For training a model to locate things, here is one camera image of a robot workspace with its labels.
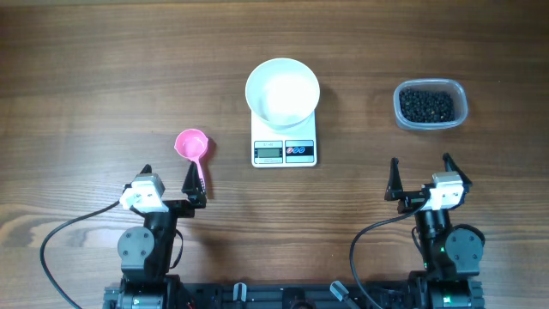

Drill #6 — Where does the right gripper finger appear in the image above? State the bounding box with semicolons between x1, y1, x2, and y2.
443;153;473;187
384;157;404;201

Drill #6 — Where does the pink plastic measuring scoop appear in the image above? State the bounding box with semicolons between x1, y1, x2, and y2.
174;129;208;192

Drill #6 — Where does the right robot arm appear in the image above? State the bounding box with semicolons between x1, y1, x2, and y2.
384;154;486;309

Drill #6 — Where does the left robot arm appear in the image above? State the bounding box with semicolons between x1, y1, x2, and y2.
103;163;207;309

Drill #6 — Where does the white digital kitchen scale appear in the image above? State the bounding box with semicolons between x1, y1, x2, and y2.
250;112;317;168

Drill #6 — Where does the white bowl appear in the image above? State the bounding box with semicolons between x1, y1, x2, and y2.
244;58;321;128

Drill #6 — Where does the black peppercorns pile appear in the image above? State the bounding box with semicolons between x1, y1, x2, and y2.
399;88;455;123

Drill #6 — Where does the clear plastic container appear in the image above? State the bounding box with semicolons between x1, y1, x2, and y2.
393;78;468;130

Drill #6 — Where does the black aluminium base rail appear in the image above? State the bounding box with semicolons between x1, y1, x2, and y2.
103;278;486;309

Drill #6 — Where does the right black camera cable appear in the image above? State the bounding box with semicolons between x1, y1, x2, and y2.
348;197;430;309

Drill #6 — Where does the black camera cable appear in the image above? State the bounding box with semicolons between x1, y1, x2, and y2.
348;197;430;309
39;200;122;309

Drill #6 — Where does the left black camera cable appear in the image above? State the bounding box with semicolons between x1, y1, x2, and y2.
39;200;122;309

